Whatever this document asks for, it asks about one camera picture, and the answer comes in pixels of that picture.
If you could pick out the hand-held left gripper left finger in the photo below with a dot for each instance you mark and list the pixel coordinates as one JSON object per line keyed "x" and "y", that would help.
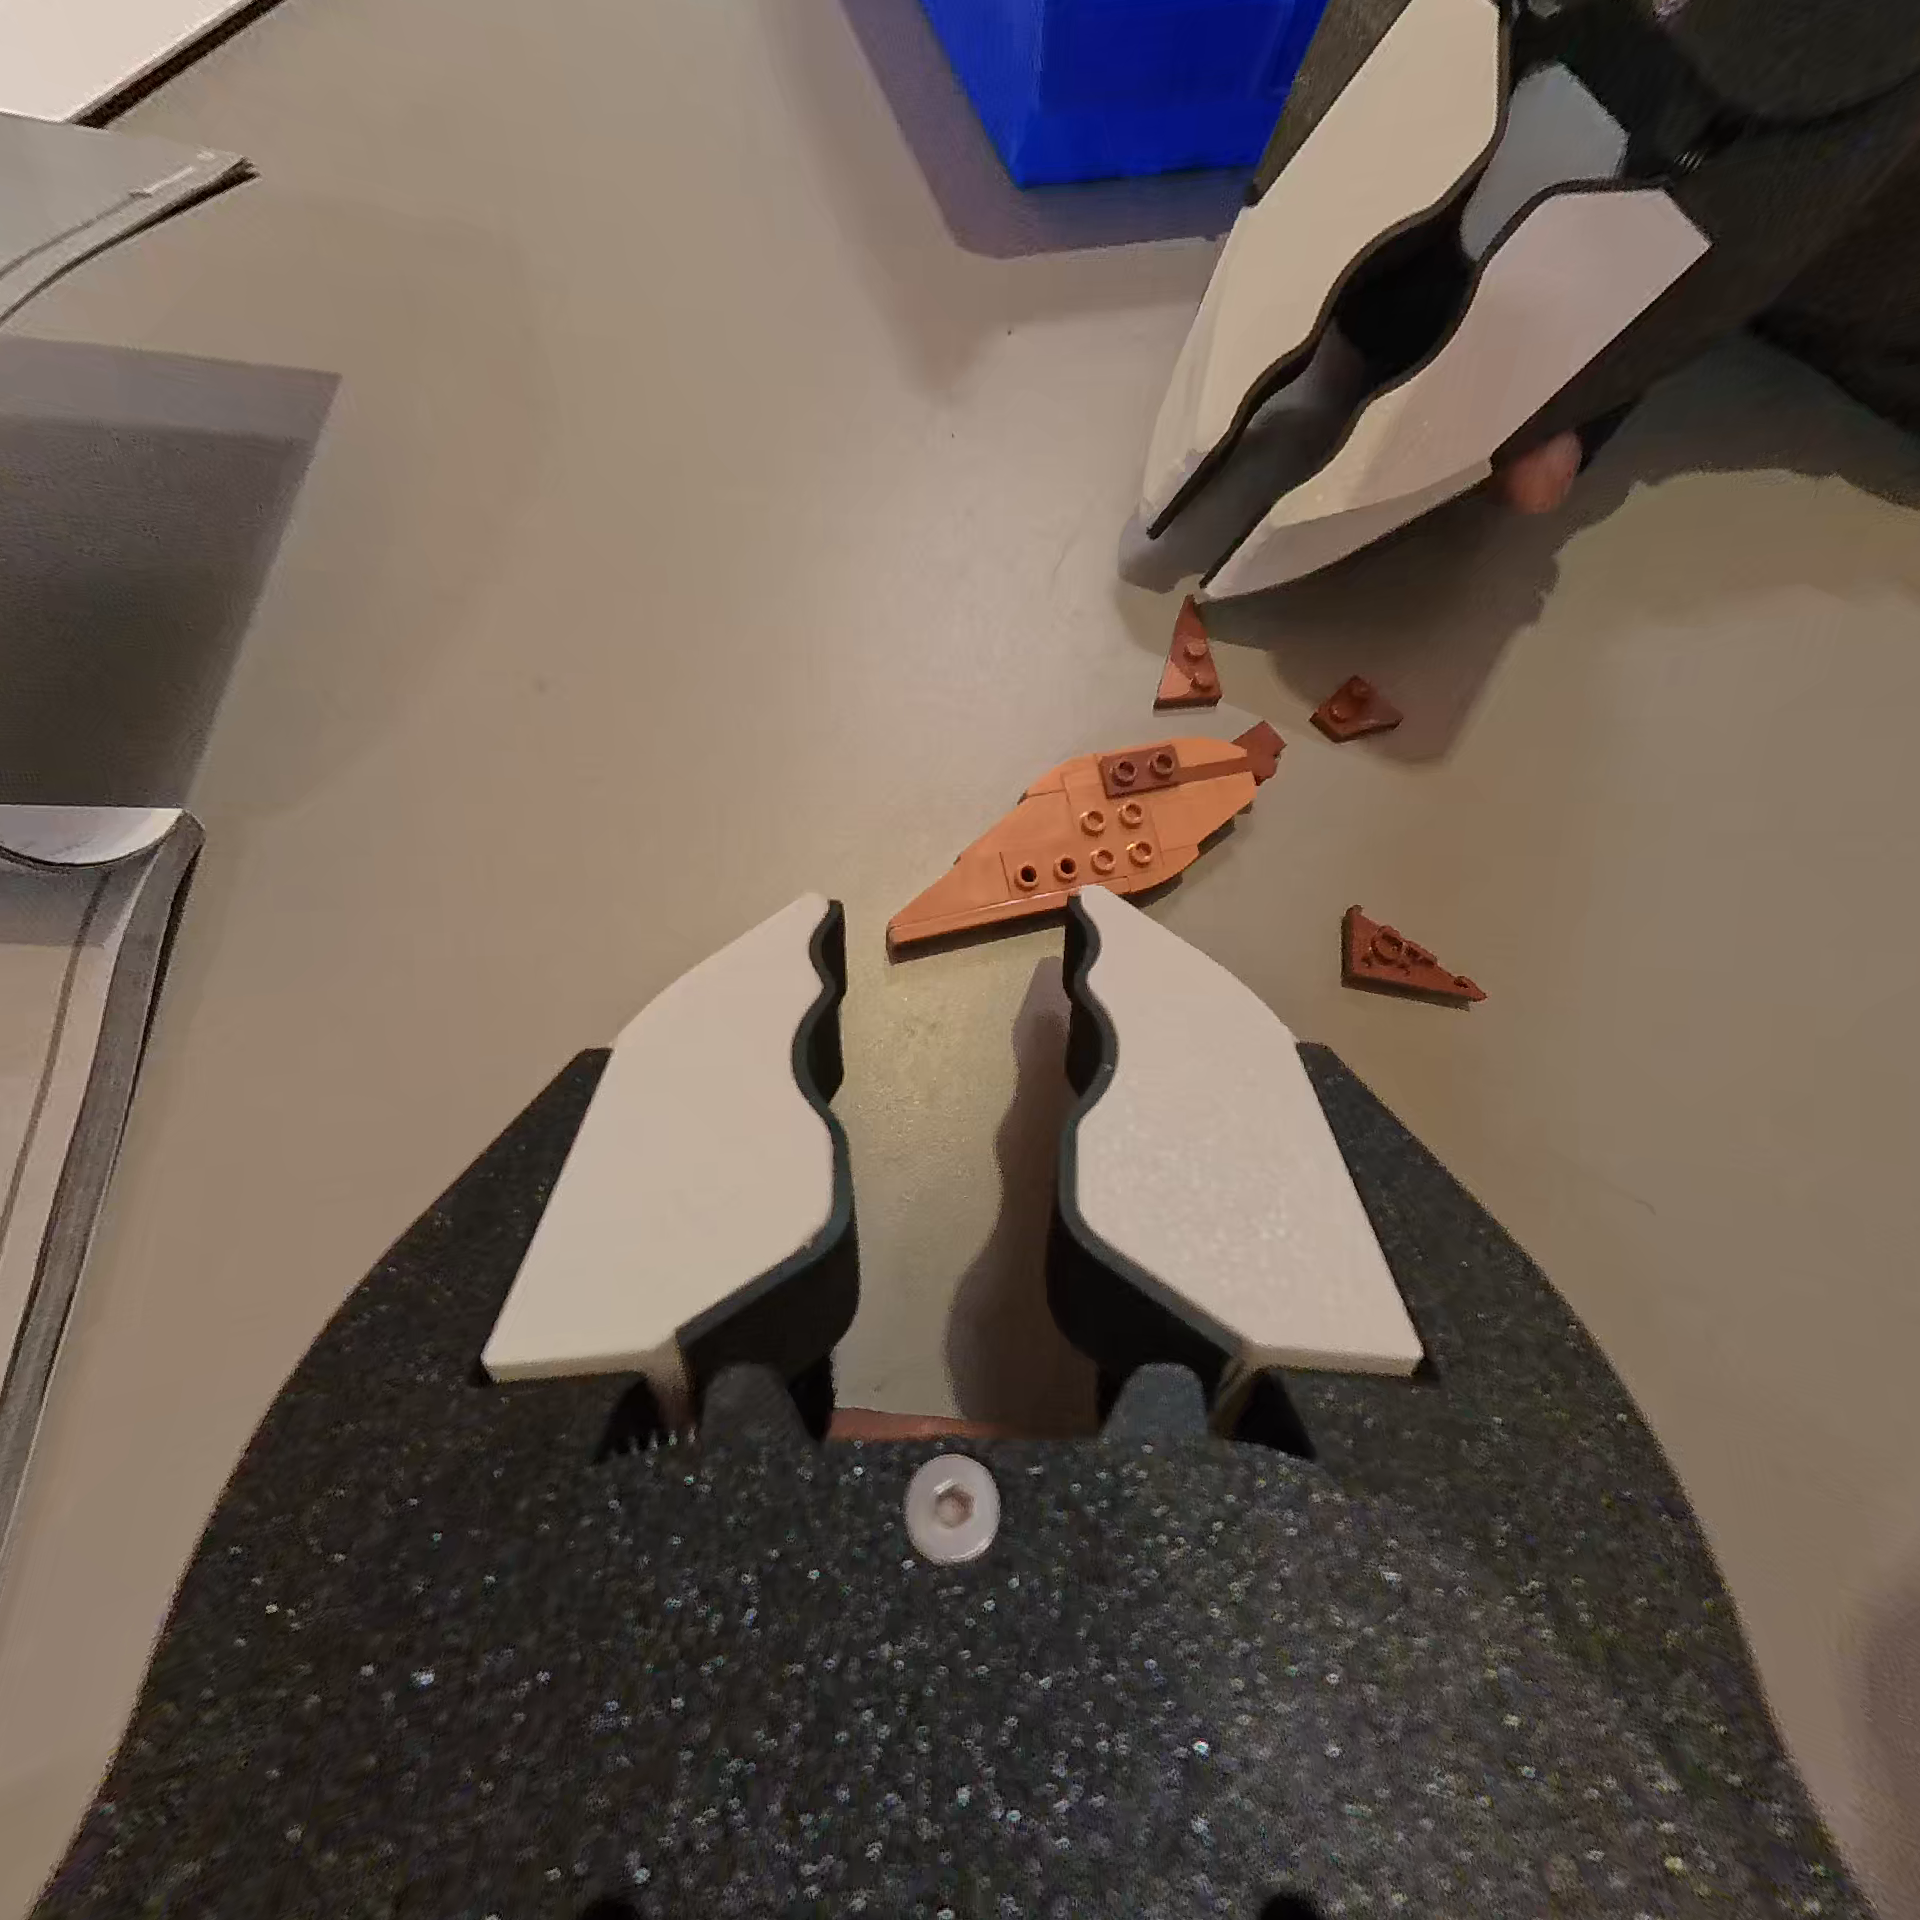
{"x": 691, "y": 1155}

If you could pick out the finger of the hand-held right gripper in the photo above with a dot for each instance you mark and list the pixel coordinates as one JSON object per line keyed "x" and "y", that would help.
{"x": 1500, "y": 360}
{"x": 1336, "y": 182}

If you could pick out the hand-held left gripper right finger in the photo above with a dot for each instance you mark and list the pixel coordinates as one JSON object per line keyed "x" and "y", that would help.
{"x": 1214, "y": 1172}

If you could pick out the large orange brick plate assembly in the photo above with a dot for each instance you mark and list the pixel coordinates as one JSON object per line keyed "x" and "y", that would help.
{"x": 1095, "y": 840}

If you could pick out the person's right forearm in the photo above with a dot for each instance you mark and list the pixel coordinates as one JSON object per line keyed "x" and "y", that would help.
{"x": 1816, "y": 224}

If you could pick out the person's right hand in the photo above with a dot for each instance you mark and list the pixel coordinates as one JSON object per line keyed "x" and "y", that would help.
{"x": 1542, "y": 469}

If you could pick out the blue plastic bin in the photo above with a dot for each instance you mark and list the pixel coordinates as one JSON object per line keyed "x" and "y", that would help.
{"x": 1125, "y": 76}

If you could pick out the small brown wedge brick plate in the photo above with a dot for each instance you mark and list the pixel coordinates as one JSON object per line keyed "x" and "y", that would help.
{"x": 1189, "y": 669}
{"x": 1353, "y": 715}
{"x": 1396, "y": 961}

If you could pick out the grey board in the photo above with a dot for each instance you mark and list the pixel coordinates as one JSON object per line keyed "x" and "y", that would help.
{"x": 120, "y": 571}
{"x": 77, "y": 1079}
{"x": 105, "y": 195}

